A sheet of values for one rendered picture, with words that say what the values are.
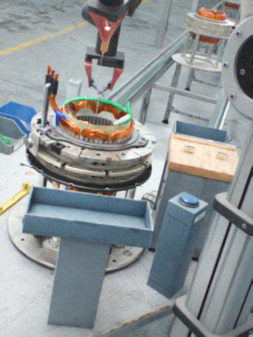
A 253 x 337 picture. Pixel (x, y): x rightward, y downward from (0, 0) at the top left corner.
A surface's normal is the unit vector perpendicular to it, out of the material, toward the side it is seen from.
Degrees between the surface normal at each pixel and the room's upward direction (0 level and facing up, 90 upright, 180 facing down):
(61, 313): 90
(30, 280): 0
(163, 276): 90
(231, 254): 90
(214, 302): 90
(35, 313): 0
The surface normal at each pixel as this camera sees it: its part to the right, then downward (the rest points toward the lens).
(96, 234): 0.05, 0.47
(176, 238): -0.58, 0.27
